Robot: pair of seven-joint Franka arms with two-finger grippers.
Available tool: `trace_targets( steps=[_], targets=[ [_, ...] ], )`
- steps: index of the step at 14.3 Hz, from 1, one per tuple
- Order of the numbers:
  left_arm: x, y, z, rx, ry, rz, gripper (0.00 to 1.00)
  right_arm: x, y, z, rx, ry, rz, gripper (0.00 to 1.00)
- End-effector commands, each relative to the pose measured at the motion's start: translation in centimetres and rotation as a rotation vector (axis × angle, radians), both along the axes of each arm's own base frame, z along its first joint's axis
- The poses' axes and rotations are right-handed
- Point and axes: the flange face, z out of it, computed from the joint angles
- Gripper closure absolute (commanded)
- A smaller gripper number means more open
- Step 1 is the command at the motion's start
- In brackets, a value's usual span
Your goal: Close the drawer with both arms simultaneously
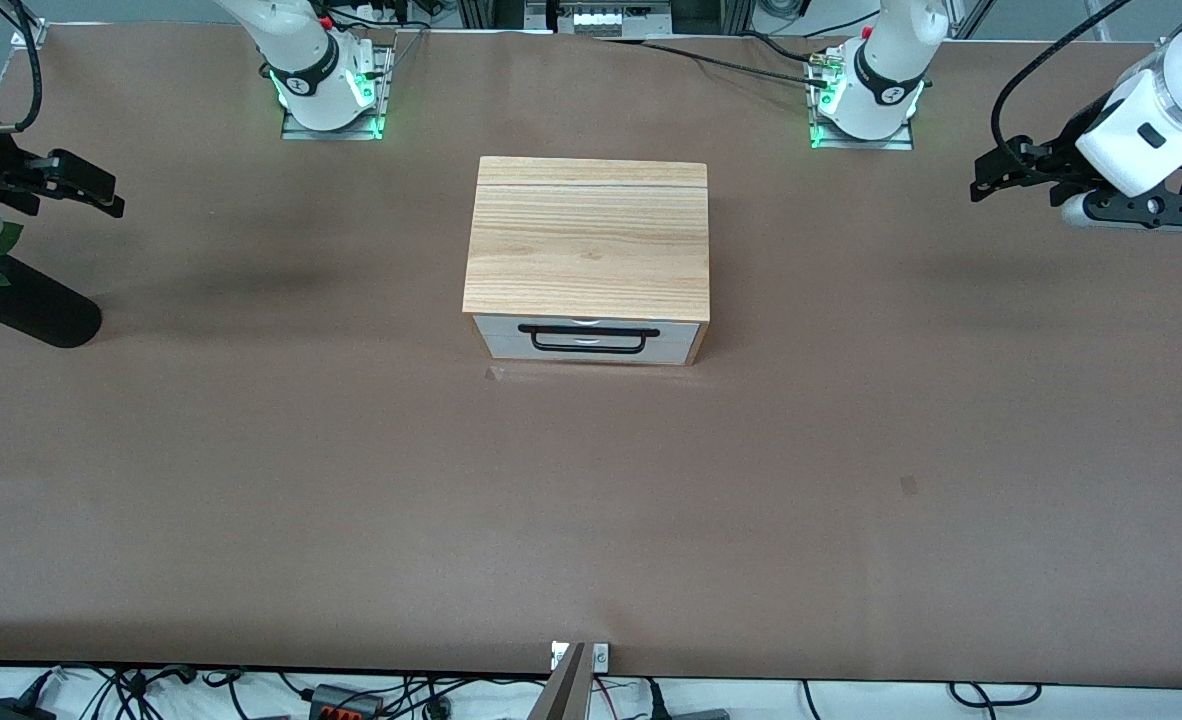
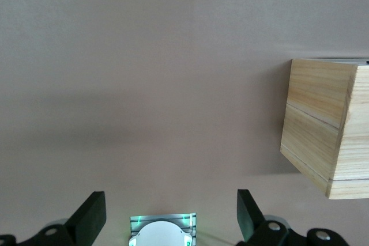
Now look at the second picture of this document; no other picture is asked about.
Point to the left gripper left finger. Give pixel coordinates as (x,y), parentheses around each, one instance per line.
(89,217)

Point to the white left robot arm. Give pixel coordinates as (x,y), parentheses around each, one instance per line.
(161,234)

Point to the light wooden drawer cabinet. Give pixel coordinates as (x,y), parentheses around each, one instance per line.
(317,113)

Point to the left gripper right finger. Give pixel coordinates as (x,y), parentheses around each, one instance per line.
(250,220)

